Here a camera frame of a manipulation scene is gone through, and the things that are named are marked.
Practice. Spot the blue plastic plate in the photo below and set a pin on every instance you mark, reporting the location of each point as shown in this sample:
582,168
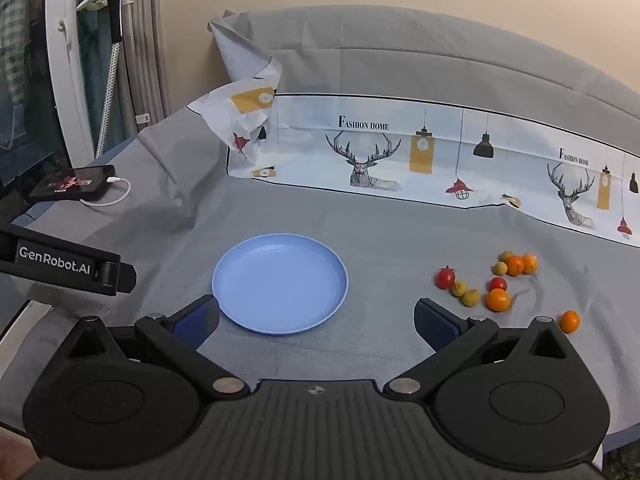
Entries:
280,280

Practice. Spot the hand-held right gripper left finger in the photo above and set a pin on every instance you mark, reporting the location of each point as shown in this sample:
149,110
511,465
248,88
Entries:
197,321

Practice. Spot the white window frame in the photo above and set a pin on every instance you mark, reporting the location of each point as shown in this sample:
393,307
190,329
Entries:
62,85

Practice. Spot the light blue bed sheet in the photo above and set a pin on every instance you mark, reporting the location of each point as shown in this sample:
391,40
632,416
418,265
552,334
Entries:
45,217

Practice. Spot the grey bed sheet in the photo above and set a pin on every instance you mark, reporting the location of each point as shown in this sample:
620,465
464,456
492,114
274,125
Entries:
325,220

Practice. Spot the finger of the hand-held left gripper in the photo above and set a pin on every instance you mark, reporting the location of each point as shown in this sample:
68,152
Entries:
122,279

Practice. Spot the red cherry tomato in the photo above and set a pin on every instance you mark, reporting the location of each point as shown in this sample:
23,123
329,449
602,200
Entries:
445,276
498,283

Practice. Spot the black smartphone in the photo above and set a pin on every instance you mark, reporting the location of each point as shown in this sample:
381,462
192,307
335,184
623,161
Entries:
70,182

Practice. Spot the white deer printed cloth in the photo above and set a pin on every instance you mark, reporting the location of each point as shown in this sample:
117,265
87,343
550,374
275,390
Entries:
310,160

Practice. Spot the small orange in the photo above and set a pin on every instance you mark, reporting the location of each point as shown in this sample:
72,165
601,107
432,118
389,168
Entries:
530,262
498,300
569,321
514,265

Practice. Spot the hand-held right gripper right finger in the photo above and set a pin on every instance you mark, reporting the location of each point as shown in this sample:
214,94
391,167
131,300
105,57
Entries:
436,322

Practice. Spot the green plaid shirt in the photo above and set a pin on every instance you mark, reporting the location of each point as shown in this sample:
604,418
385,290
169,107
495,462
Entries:
12,25

